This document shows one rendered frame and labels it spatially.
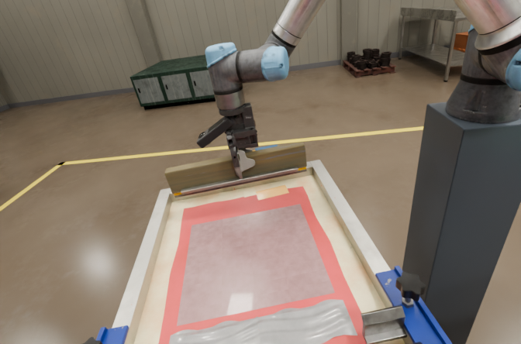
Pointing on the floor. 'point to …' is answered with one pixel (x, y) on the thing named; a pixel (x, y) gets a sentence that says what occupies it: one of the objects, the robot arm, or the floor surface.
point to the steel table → (444, 55)
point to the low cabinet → (174, 83)
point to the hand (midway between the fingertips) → (238, 171)
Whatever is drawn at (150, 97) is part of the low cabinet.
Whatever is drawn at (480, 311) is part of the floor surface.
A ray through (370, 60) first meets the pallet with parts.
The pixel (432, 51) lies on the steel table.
